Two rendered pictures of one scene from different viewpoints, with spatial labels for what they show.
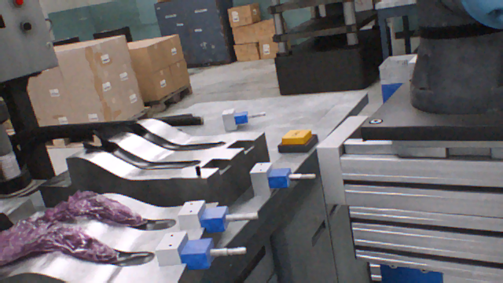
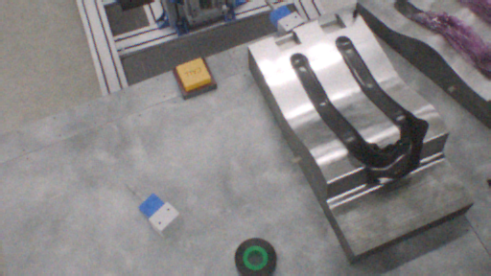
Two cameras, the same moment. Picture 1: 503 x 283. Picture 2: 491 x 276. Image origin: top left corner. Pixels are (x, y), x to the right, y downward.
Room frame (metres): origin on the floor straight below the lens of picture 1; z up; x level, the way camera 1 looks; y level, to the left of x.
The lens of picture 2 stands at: (1.72, 0.42, 1.93)
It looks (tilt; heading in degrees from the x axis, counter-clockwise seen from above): 63 degrees down; 219
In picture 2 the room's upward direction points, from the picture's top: 4 degrees counter-clockwise
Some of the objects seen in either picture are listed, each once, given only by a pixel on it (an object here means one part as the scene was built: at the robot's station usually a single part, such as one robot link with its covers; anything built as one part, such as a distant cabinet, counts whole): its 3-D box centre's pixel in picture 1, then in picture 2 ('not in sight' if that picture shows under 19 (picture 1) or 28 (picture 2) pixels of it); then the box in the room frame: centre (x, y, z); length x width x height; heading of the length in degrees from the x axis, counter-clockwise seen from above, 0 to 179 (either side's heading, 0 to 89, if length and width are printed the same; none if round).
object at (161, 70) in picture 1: (128, 77); not in sight; (6.14, 1.28, 0.37); 1.20 x 0.82 x 0.74; 67
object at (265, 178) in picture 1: (284, 178); (279, 14); (0.97, -0.06, 0.83); 0.13 x 0.05 x 0.05; 68
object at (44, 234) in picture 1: (58, 226); (480, 24); (0.80, 0.35, 0.90); 0.26 x 0.18 x 0.08; 76
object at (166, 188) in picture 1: (150, 161); (354, 121); (1.14, 0.24, 0.87); 0.50 x 0.26 x 0.14; 59
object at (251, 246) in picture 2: not in sight; (255, 260); (1.48, 0.23, 0.82); 0.08 x 0.08 x 0.04
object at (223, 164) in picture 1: (217, 171); (330, 29); (0.97, 0.08, 0.87); 0.05 x 0.05 x 0.04; 59
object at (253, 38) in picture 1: (259, 31); not in sight; (7.92, -0.50, 0.42); 0.86 x 0.33 x 0.83; 59
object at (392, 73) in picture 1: (422, 67); not in sight; (3.95, -1.48, 0.28); 0.61 x 0.41 x 0.15; 59
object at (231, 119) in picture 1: (244, 117); (150, 205); (1.52, 0.00, 0.83); 0.13 x 0.05 x 0.05; 82
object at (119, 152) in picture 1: (147, 144); (358, 101); (1.12, 0.23, 0.92); 0.35 x 0.16 x 0.09; 59
